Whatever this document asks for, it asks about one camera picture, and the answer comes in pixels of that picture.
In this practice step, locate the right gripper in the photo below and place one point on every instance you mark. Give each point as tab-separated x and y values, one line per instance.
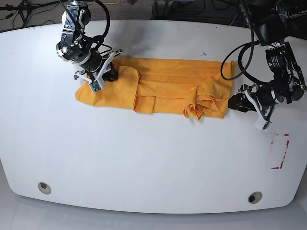
92	62

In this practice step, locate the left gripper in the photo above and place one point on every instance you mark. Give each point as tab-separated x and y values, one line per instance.
261	100

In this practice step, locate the yellow T-shirt with script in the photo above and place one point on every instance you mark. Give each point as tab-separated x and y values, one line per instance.
192	88

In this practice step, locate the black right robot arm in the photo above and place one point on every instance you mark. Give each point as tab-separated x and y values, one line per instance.
76	16

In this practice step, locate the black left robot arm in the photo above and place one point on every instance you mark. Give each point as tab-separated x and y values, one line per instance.
288	84

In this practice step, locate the red tape rectangle marking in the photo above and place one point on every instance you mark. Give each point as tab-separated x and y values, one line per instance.
279	147

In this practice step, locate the black tripod stand legs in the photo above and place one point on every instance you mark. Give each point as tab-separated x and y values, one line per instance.
24	10

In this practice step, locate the left table grommet hole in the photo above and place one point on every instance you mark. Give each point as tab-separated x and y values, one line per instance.
44	188

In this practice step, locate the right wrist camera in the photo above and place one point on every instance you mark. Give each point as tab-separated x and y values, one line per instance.
97	85

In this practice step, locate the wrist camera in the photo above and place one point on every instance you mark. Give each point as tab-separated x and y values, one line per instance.
262	124
97	85

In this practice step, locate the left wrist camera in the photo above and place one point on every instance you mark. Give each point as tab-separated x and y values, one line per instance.
262	124

